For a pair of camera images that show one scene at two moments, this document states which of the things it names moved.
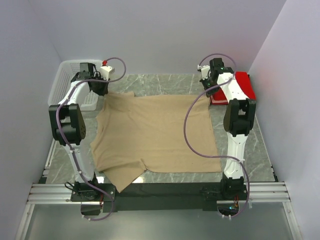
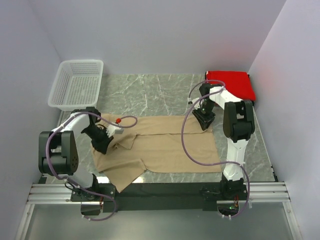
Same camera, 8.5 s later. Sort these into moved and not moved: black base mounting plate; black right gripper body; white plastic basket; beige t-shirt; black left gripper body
Moved: black left gripper body; beige t-shirt; black right gripper body
Not moved: white plastic basket; black base mounting plate
